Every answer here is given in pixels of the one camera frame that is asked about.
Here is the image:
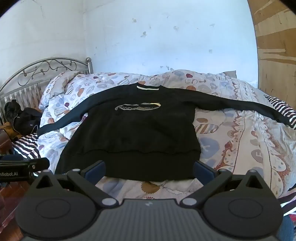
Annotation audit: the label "grey metal headboard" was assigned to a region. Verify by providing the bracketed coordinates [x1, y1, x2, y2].
[0, 57, 93, 123]

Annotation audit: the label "plywood board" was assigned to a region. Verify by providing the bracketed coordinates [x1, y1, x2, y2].
[247, 0, 296, 109]

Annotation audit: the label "black bag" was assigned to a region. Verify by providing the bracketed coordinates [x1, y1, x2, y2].
[14, 107, 43, 141]

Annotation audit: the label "striped bed sheet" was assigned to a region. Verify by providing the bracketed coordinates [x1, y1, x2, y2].
[11, 95, 296, 216]

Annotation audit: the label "dark cloth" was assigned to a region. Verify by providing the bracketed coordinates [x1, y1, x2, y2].
[4, 100, 23, 122]

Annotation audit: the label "black sweatshirt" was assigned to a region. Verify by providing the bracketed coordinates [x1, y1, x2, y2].
[37, 83, 296, 182]

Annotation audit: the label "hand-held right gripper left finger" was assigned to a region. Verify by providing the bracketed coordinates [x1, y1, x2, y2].
[30, 160, 118, 207]

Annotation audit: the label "person's blue trousers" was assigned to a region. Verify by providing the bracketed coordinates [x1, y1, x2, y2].
[280, 215, 295, 241]

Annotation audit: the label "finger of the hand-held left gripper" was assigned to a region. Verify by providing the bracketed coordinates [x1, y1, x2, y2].
[27, 158, 50, 173]

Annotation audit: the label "mustard yellow cloth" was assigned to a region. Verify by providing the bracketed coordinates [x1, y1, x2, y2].
[2, 121, 20, 140]

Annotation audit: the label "patterned white quilt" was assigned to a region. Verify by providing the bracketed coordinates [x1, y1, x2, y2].
[38, 70, 296, 202]

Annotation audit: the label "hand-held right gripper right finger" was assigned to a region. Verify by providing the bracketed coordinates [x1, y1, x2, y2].
[180, 160, 271, 207]

